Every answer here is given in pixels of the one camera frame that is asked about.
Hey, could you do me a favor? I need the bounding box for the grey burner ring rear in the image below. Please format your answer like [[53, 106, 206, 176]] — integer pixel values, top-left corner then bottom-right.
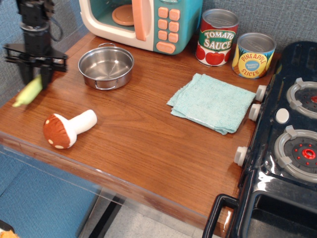
[[286, 77, 317, 119]]

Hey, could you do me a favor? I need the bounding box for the tomato sauce can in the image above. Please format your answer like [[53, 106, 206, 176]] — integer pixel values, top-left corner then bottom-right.
[[196, 8, 239, 66]]

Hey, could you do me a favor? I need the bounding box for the orange object at corner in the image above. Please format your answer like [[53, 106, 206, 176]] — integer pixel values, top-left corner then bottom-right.
[[0, 220, 19, 238]]

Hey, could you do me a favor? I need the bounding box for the white stove knob middle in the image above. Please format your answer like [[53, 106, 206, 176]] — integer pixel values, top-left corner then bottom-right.
[[248, 104, 261, 121]]

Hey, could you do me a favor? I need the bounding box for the orange microwave plate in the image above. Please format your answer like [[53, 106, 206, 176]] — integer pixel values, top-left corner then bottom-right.
[[112, 4, 134, 26]]

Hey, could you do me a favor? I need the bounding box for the white stove knob bottom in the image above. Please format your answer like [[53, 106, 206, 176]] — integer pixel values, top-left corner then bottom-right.
[[234, 147, 248, 167]]

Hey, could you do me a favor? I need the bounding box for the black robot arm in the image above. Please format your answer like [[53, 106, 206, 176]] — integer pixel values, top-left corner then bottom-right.
[[3, 0, 67, 89]]

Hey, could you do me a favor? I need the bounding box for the small steel pot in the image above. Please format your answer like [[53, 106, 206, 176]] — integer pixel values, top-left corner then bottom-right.
[[78, 43, 135, 91]]

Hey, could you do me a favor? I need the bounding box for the grey burner ring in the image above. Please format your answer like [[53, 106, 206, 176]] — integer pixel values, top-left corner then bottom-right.
[[273, 125, 317, 183], [286, 77, 317, 119]]

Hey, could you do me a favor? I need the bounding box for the grey burner ring front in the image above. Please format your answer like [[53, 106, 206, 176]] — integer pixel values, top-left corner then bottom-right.
[[273, 125, 317, 183]]

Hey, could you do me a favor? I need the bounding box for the plush brown mushroom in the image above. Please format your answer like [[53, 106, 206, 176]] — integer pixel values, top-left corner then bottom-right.
[[43, 110, 97, 149]]

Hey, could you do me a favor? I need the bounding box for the white round stove button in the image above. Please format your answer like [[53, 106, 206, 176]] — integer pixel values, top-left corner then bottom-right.
[[275, 108, 289, 124]]

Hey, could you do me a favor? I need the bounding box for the teal toy microwave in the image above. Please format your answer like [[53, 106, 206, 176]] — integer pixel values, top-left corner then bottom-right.
[[79, 0, 203, 55]]

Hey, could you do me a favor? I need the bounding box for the white stove knob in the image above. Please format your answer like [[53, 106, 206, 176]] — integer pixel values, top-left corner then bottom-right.
[[248, 104, 261, 121], [234, 147, 248, 167], [255, 85, 267, 102]]

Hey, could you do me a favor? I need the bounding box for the spoon with green handle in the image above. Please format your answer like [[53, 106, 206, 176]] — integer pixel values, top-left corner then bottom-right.
[[12, 74, 43, 108]]

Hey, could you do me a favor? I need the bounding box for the black toy stove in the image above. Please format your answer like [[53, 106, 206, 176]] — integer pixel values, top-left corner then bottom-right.
[[203, 41, 317, 238]]

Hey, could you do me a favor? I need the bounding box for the white stove knob top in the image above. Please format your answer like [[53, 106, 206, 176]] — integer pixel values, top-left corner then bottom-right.
[[255, 85, 267, 102]]

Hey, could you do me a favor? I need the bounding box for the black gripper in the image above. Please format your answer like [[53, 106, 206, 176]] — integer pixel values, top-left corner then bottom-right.
[[3, 28, 67, 89]]

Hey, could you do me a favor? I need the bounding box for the light blue folded cloth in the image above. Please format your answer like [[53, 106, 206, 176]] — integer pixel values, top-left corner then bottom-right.
[[167, 73, 256, 135]]

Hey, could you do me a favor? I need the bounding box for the pineapple slices can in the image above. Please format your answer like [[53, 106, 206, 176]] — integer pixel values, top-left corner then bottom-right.
[[232, 32, 276, 79]]

